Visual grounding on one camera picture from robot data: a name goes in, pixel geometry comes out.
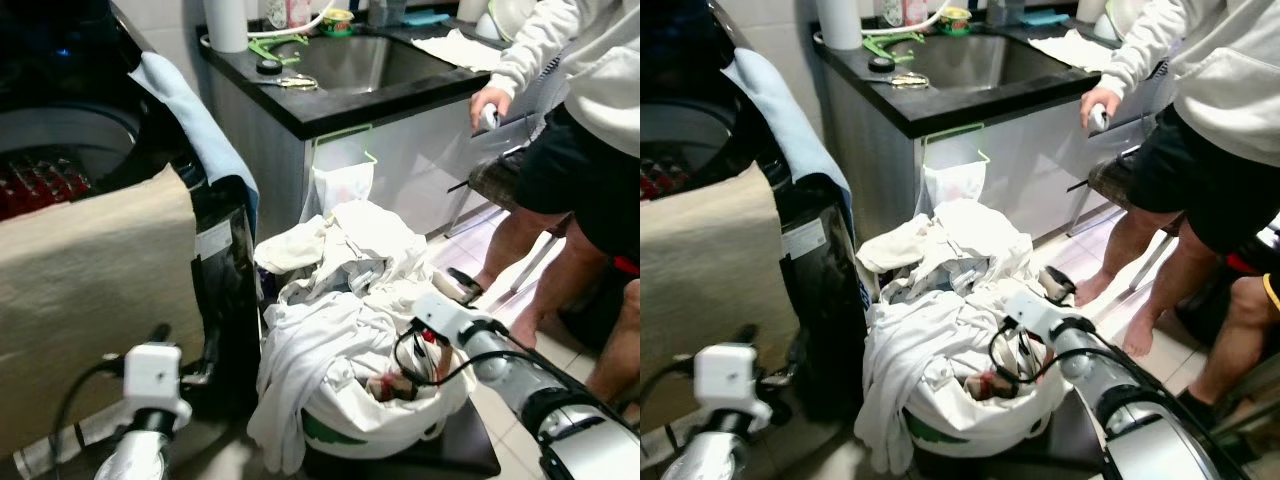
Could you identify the large white garment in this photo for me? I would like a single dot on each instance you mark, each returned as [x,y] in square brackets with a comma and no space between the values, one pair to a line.
[910,370]
[310,370]

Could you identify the small grey handheld device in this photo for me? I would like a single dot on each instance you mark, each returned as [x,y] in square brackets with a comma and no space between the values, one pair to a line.
[1098,120]
[489,120]

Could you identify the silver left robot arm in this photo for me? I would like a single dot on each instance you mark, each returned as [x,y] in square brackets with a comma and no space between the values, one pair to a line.
[140,455]
[705,455]

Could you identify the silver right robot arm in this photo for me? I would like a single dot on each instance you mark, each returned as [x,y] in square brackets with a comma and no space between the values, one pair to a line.
[1150,420]
[560,410]

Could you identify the red clothes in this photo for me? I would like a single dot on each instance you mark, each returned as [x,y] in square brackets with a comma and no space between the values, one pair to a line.
[655,185]
[40,185]

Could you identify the green clothes hanger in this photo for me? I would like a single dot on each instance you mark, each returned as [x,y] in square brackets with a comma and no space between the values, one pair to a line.
[270,45]
[885,45]

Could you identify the person's right hand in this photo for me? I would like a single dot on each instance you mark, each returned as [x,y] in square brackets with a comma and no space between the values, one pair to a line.
[490,98]
[1098,100]

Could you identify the beige cloth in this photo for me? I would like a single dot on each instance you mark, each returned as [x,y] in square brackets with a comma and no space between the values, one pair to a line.
[720,280]
[90,300]

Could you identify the white laundry basket green print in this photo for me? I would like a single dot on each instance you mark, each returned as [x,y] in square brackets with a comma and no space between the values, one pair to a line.
[400,425]
[990,430]

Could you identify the brown slipper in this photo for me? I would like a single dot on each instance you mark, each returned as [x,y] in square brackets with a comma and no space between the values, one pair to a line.
[462,285]
[1058,283]

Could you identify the seated person's bare leg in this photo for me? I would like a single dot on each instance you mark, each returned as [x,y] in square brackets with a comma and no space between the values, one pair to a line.
[1240,320]
[620,340]

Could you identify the cream garment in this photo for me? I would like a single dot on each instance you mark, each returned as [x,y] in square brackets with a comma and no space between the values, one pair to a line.
[895,250]
[290,250]

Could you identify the brown cushioned stool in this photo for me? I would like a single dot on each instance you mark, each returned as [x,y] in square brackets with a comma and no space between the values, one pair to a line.
[495,180]
[1110,180]

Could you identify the light blue towel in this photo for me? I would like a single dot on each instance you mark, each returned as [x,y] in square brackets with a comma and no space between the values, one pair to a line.
[790,120]
[190,120]

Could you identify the grey cabinet black counter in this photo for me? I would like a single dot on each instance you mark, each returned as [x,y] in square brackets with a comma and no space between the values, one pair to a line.
[330,115]
[950,115]

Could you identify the scissors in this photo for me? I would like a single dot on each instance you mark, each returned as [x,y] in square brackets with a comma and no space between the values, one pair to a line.
[908,80]
[295,82]

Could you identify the steel sink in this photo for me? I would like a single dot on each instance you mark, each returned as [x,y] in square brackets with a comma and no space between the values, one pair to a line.
[980,60]
[370,60]

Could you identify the white dish cloth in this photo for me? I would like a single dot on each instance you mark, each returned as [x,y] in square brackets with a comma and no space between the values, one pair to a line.
[460,50]
[1075,50]

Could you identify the person in white hoodie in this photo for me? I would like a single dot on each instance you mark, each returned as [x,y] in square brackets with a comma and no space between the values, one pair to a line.
[1220,70]
[590,60]

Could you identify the white paper towel roll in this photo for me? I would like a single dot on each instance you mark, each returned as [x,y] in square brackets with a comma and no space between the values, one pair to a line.
[225,20]
[838,20]

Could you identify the blue sponge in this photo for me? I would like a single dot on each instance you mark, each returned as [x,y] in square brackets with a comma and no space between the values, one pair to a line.
[425,17]
[1045,17]

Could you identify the green yellow cup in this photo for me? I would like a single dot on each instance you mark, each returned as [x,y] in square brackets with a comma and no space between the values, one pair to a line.
[338,20]
[955,18]

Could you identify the white plastic container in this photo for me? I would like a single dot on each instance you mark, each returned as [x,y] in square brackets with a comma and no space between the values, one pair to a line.
[1115,15]
[495,18]

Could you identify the pink white bottle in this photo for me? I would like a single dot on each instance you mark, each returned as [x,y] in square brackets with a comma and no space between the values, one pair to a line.
[288,10]
[905,10]

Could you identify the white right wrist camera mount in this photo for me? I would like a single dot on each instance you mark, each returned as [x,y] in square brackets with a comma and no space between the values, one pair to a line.
[1035,315]
[445,315]

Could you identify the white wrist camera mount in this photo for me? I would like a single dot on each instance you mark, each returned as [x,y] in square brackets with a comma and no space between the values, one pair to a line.
[445,315]
[1035,315]
[722,380]
[152,380]

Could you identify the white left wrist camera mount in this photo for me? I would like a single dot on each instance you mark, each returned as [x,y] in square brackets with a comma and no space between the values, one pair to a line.
[722,380]
[152,380]

